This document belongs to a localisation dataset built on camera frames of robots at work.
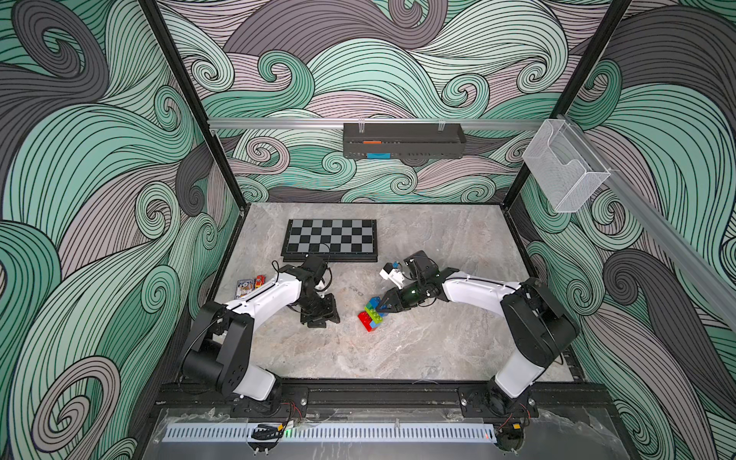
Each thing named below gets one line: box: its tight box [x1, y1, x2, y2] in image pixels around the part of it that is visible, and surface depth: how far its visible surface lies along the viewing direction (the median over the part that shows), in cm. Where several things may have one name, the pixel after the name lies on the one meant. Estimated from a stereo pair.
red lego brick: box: [357, 310, 373, 333], surface depth 87 cm
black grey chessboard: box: [280, 218, 379, 264], surface depth 106 cm
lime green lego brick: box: [364, 305, 384, 324], surface depth 85 cm
